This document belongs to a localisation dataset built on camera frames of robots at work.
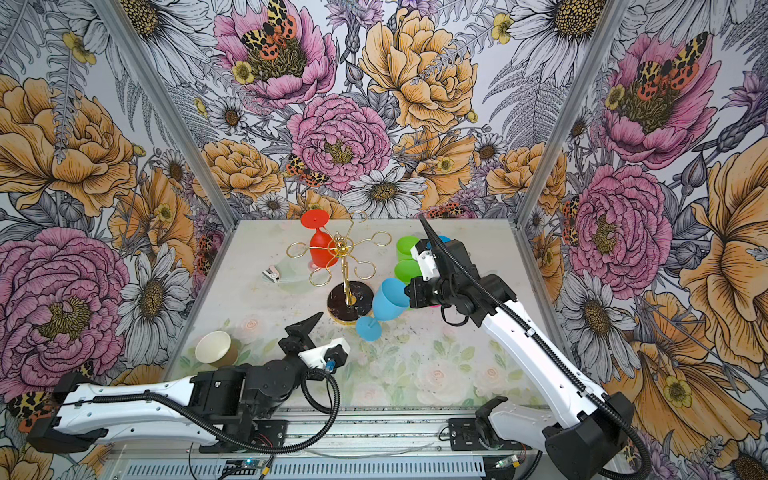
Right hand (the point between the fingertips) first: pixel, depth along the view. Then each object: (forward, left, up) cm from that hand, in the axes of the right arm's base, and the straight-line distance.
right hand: (407, 300), depth 73 cm
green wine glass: (+25, -1, -8) cm, 27 cm away
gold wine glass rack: (+12, +18, -20) cm, 29 cm away
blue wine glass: (-3, +4, +4) cm, 7 cm away
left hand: (-7, +19, +1) cm, 21 cm away
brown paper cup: (-4, +51, -16) cm, 54 cm away
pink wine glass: (-6, -6, +7) cm, 11 cm away
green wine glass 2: (+18, -1, -11) cm, 21 cm away
